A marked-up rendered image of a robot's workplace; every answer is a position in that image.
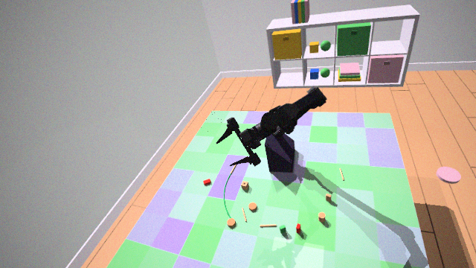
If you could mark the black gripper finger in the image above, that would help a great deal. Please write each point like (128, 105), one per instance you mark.
(245, 160)
(225, 135)

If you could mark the light wooden block with small hole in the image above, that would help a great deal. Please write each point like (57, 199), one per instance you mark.
(245, 185)

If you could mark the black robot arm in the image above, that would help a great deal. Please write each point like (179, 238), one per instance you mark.
(284, 119)

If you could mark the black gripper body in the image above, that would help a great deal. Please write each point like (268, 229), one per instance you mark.
(254, 158)

